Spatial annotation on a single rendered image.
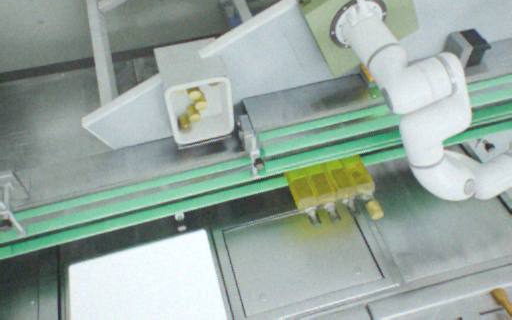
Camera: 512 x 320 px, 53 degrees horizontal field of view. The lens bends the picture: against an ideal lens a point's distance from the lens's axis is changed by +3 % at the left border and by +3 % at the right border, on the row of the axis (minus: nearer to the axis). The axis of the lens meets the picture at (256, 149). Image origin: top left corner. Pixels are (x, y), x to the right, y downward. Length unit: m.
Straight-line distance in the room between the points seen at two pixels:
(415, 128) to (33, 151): 1.31
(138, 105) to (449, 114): 0.81
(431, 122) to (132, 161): 0.84
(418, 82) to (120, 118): 0.81
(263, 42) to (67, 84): 0.99
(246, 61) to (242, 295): 0.65
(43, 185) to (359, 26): 0.96
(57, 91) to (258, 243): 1.04
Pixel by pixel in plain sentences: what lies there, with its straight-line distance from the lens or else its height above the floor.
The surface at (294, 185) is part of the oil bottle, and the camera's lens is 1.46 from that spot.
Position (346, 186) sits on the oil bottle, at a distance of 1.47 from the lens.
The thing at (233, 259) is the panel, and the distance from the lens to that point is 1.52.
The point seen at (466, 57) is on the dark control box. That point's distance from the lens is 1.67.
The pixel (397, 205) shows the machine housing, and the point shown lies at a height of 1.06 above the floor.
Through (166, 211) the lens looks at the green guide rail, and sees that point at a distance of 1.52.
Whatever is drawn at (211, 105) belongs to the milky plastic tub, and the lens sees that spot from 1.48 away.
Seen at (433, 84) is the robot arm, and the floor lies 1.12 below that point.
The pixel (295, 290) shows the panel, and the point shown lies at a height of 1.25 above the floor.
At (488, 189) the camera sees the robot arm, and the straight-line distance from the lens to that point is 1.45.
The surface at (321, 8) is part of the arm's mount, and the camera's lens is 1.30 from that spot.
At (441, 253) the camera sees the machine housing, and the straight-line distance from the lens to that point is 1.65.
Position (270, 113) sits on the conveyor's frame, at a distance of 1.47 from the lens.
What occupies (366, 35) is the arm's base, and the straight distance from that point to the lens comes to 1.28.
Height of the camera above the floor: 1.79
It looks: 38 degrees down
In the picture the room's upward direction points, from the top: 160 degrees clockwise
